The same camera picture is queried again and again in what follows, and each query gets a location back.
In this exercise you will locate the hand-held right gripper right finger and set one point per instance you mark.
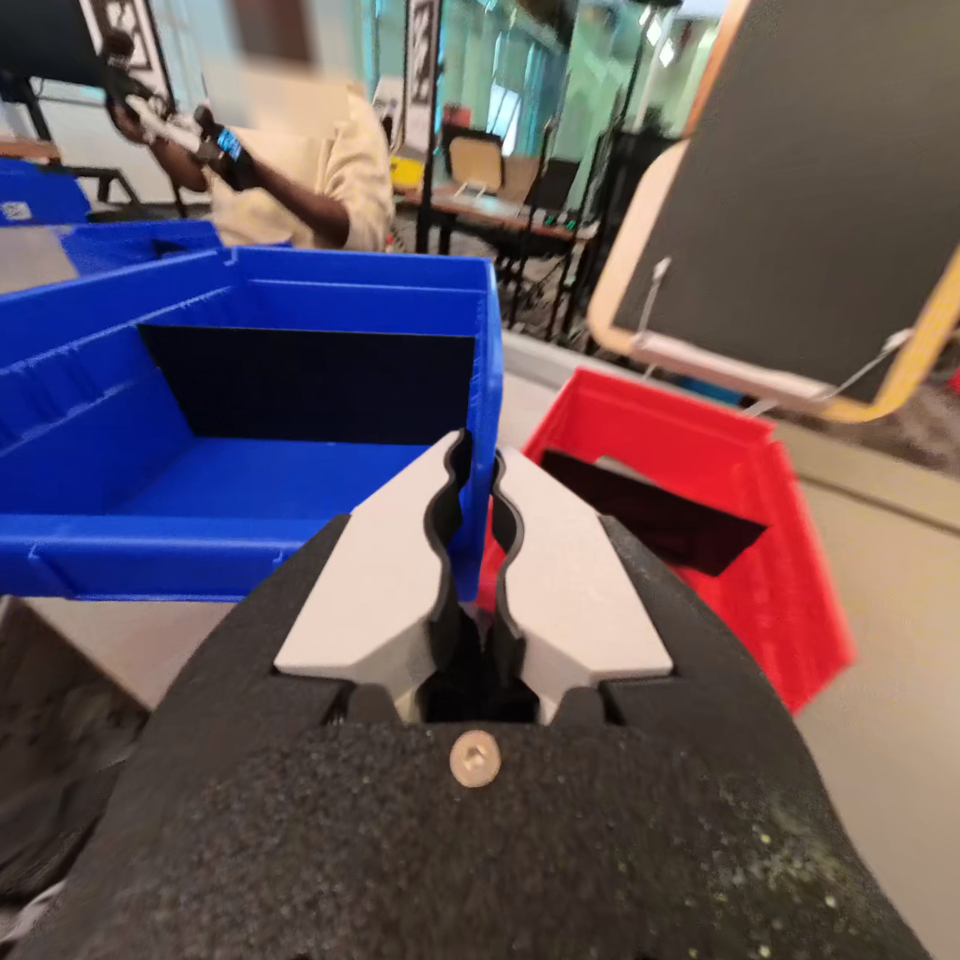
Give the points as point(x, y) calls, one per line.
point(585, 600)

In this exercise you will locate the red plastic bin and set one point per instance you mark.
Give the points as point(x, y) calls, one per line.
point(652, 420)

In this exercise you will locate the black-white marker tag board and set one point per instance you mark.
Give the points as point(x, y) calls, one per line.
point(131, 22)

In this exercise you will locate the blue plastic bin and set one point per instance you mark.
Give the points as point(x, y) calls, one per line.
point(300, 480)
point(112, 244)

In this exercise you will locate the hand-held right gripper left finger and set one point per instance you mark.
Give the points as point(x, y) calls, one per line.
point(352, 600)

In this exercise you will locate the black monitor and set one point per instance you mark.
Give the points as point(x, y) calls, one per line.
point(45, 37)

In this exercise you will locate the blue bin with white label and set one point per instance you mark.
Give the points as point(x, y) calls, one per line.
point(45, 187)

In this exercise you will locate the black bin divider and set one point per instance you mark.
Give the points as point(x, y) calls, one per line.
point(300, 382)
point(660, 517)

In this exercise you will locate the wood-framed black board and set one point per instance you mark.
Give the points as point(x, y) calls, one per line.
point(810, 187)

